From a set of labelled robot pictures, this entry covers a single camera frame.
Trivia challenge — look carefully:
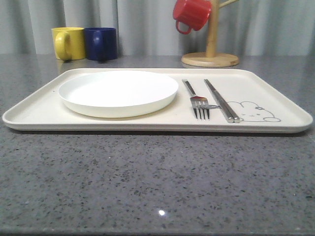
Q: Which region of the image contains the silver metal fork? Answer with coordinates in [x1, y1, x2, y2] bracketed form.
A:
[182, 80, 219, 120]

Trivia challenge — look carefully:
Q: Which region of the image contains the white round plate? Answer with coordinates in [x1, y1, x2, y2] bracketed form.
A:
[58, 70, 179, 118]

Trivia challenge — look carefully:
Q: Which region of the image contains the silver metal chopstick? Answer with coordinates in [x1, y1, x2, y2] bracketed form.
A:
[212, 85, 241, 123]
[204, 79, 234, 123]

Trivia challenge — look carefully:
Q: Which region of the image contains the wooden mug tree stand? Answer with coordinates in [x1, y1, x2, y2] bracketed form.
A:
[181, 0, 239, 67]

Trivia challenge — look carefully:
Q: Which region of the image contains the dark blue mug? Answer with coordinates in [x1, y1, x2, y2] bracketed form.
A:
[83, 28, 118, 61]

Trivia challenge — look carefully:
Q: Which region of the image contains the beige rabbit serving tray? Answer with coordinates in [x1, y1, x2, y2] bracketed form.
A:
[2, 68, 313, 133]

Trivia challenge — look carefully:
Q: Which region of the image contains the red mug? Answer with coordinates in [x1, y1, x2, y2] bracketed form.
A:
[173, 0, 212, 34]

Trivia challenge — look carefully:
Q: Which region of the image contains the yellow mug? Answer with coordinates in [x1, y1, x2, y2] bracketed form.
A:
[51, 27, 86, 61]

